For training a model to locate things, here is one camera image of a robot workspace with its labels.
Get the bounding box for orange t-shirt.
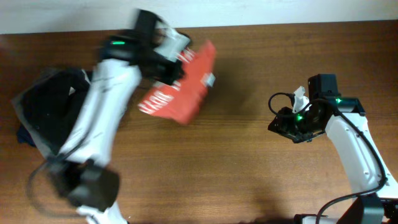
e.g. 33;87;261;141
137;40;216;124

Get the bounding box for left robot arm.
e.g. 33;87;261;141
46;10;191;223

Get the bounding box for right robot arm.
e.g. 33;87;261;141
268;74;397;223

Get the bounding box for dark folded clothes pile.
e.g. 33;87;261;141
12;67;93;157

